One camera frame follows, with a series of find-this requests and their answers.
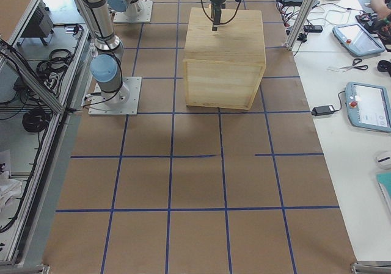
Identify black power brick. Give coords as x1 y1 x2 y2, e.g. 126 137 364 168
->
311 105 335 116

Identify teach pendant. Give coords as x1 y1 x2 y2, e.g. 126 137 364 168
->
332 23 386 57
345 82 390 133

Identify aluminium frame post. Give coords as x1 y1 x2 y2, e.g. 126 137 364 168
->
285 0 315 51

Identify aluminium side frame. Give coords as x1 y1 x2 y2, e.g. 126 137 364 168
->
1 0 90 268

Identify upper teach pendant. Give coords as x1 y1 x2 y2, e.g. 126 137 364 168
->
332 23 386 57

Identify black scissors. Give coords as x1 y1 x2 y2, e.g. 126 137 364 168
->
340 58 368 72

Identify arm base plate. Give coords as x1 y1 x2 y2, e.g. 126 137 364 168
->
114 0 153 24
88 76 142 116

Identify wooden drawer cabinet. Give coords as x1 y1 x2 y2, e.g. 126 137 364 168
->
183 7 266 110

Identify coiled black cable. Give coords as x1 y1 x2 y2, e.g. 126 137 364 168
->
21 107 51 134

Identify lower teach pendant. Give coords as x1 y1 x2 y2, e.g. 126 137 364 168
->
345 82 390 133

